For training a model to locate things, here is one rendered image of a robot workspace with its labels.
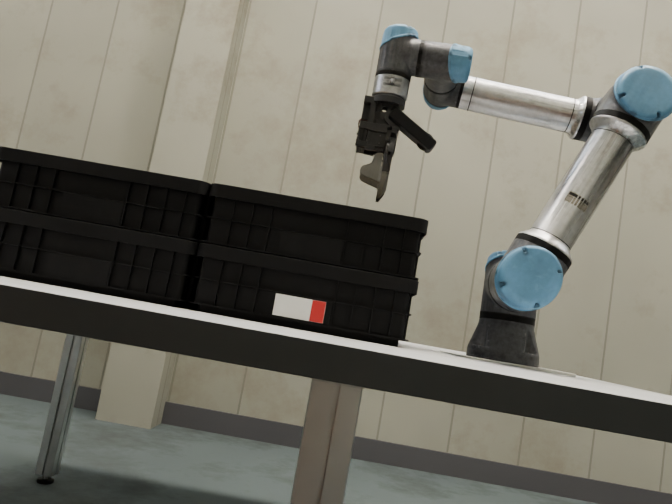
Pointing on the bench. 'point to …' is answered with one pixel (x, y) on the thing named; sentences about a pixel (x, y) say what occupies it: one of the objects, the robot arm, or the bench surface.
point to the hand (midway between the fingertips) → (382, 194)
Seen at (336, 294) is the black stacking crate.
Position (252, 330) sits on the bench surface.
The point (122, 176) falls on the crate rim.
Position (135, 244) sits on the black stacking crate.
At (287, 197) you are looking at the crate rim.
